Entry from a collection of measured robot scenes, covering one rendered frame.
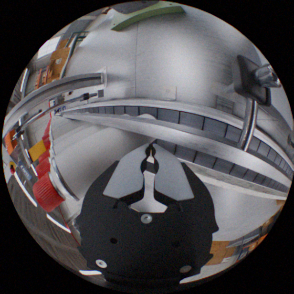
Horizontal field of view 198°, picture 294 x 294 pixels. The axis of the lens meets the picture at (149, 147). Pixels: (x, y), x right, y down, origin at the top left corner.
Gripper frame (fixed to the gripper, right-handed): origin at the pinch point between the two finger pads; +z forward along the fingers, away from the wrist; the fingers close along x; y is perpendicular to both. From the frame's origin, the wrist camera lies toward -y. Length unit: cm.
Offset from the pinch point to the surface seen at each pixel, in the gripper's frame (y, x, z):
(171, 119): -2.2, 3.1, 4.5
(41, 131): 60, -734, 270
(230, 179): 3.5, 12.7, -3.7
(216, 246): 265, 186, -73
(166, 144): 2.6, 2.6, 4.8
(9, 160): -3.8, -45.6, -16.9
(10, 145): -6.8, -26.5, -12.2
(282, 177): -3.4, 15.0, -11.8
